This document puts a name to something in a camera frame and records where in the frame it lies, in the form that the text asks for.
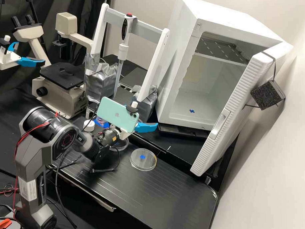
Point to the cream microscope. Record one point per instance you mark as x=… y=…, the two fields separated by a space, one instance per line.
x=59 y=97

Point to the pipette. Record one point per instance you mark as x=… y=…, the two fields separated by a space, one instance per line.
x=125 y=30

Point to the white pipette stand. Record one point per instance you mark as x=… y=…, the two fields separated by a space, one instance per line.
x=144 y=28

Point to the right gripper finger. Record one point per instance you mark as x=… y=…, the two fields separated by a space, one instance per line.
x=146 y=127

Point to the right wrist camera phone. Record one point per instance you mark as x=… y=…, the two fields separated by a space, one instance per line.
x=115 y=114

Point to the petri dish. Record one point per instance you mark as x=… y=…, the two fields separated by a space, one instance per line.
x=123 y=145

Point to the black platform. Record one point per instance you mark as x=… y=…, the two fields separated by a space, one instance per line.
x=174 y=153
x=157 y=194

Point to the blue bottle holder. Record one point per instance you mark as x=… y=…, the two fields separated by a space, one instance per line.
x=106 y=126

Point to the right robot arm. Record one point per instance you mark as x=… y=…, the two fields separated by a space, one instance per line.
x=38 y=151

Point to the petri dish lid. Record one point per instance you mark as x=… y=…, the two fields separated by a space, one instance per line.
x=143 y=160

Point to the small bottle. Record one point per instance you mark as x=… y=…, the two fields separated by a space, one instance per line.
x=100 y=120

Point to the white cap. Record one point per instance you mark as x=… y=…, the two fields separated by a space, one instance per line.
x=89 y=125

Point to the incubator door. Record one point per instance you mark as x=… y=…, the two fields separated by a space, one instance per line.
x=232 y=109

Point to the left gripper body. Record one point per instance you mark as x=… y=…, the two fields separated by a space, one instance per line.
x=5 y=60

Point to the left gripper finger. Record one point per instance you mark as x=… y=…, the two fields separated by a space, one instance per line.
x=14 y=44
x=30 y=62

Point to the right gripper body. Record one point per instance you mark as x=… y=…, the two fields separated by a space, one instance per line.
x=122 y=134

